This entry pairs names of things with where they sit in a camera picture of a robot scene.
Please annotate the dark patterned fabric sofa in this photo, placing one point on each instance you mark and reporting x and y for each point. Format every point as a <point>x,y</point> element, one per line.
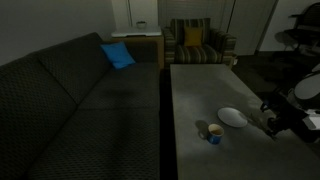
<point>66,116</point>

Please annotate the wooden side table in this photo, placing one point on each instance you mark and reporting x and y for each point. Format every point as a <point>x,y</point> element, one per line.
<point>146,46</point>

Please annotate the striped armchair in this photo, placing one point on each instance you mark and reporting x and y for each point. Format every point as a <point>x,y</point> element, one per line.
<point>200,53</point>

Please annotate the grey coffee table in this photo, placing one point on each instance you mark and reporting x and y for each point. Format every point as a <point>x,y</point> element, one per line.
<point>216,90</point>

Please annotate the white flat board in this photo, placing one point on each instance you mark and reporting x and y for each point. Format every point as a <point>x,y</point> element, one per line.
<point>136,32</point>

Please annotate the blue throw cushion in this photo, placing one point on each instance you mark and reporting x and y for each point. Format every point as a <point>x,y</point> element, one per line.
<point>118,55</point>

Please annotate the yellow throw cushion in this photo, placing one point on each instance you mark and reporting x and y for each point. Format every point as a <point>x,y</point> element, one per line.
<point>193,36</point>

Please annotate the window blinds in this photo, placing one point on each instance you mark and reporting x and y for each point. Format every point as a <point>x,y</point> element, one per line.
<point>193,10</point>

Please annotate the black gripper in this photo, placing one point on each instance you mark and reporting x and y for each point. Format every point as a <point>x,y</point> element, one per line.
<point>286,113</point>

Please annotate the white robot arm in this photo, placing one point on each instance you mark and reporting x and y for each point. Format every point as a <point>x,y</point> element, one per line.
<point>308,86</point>

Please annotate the blue mug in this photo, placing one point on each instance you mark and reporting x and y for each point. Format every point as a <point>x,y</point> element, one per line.
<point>215,137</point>

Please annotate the small white bowl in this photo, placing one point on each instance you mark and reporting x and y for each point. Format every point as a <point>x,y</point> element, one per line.
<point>141,24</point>

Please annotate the white closet door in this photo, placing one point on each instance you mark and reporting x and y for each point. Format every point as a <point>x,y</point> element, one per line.
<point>250,26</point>

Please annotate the black office chair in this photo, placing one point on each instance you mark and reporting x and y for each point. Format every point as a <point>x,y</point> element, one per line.
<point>305,30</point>

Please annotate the beige waste basket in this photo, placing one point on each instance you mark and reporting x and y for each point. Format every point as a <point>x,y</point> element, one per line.
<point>235,61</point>

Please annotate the white round plate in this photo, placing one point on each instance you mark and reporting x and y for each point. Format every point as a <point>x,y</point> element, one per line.
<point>232,117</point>

